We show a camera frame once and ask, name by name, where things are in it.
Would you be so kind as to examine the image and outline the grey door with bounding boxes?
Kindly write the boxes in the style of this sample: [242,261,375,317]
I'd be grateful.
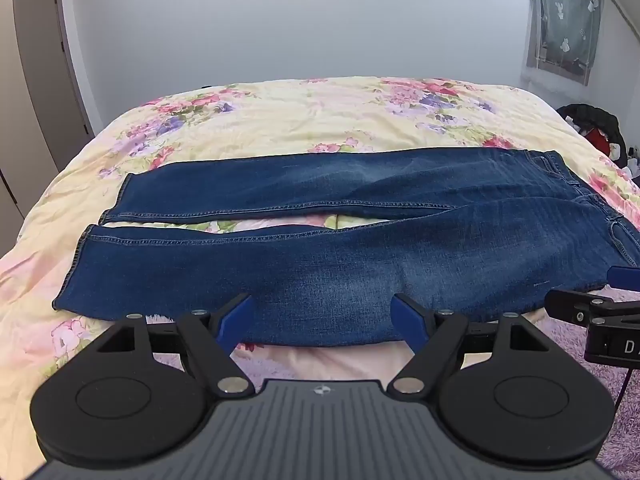
[12,0,96,172]

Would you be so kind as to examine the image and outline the green patterned curtain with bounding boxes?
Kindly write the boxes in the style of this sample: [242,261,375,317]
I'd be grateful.
[520,0,607,87]

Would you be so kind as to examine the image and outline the blue denim pants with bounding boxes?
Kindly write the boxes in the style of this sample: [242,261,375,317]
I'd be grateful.
[52,149,640,348]

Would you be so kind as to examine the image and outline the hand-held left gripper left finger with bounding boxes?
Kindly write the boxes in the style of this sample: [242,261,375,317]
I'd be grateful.
[95,293,255,395]

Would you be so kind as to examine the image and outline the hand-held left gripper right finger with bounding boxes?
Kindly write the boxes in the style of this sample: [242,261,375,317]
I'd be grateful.
[387,293,549,395]

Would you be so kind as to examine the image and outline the pile of clothes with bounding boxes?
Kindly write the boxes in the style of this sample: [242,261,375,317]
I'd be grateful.
[555,103,640,182]

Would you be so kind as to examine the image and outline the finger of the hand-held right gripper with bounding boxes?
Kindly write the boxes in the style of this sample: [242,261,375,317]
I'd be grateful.
[606,266,640,294]
[544,287,623,325]

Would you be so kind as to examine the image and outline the purple fuzzy blanket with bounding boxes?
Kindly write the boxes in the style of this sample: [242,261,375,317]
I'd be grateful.
[145,282,640,480]

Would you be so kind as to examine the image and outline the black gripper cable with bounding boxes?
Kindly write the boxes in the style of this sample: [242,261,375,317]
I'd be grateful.
[614,367,633,407]

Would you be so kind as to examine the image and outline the floral yellow duvet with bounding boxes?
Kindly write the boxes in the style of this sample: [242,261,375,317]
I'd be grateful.
[0,76,640,467]

